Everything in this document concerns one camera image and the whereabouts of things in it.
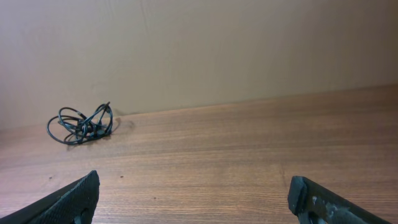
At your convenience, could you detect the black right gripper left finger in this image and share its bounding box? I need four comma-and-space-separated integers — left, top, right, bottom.
1, 170, 100, 224

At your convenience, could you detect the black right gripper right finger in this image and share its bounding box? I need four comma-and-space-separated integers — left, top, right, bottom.
287, 176, 390, 224

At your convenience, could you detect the black USB cable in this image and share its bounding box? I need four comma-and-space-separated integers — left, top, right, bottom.
46, 107, 94, 146

